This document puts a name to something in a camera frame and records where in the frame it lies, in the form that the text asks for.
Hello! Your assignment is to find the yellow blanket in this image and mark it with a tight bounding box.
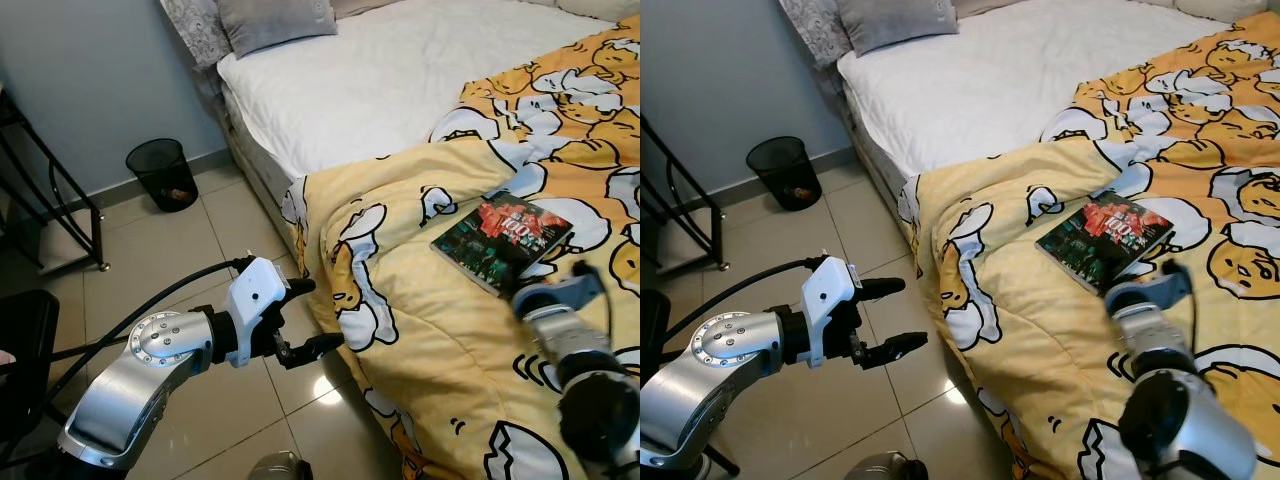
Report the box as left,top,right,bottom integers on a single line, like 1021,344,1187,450
898,12,1280,480
283,15,641,480

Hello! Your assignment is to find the black metal rack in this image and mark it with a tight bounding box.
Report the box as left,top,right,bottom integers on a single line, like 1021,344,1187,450
640,115,729,279
0,85,109,276

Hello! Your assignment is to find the black mesh waste bin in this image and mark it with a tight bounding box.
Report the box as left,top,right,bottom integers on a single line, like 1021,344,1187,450
746,136,821,212
126,138,199,213

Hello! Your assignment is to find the dark glossy cover book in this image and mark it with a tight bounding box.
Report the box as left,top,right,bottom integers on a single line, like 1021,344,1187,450
1035,190,1177,296
430,193,576,298

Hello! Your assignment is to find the white mattress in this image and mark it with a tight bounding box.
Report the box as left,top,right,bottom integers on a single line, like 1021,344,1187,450
217,0,616,216
838,0,1241,196

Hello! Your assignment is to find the grey pillow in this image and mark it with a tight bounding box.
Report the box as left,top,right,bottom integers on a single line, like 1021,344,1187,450
838,0,959,58
217,0,338,58

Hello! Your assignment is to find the floral print white pillow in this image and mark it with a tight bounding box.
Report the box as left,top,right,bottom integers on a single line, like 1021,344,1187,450
160,0,233,71
778,0,853,69

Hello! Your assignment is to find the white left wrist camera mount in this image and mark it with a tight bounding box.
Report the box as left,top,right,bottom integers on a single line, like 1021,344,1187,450
800,257,863,366
225,257,291,369

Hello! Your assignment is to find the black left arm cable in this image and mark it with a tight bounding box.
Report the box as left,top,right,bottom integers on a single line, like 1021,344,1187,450
655,258,826,346
0,258,251,379

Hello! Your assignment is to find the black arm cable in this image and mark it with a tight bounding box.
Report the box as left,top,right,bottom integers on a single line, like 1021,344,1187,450
0,258,251,379
655,258,826,346
1160,259,1201,331
570,261,616,346

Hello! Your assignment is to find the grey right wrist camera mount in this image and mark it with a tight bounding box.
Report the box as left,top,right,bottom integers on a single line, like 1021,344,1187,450
1105,268,1193,313
512,270,607,313

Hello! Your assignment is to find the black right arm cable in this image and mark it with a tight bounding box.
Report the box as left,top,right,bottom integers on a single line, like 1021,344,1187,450
1160,259,1201,331
570,261,616,346

